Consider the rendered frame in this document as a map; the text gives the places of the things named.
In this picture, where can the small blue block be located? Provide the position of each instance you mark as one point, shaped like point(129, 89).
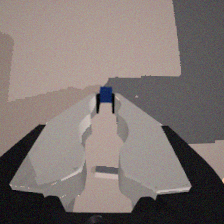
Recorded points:
point(105, 94)

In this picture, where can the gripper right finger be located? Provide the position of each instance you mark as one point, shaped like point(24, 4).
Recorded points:
point(156, 162)

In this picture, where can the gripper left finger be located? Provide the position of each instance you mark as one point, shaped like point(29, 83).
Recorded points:
point(49, 160)

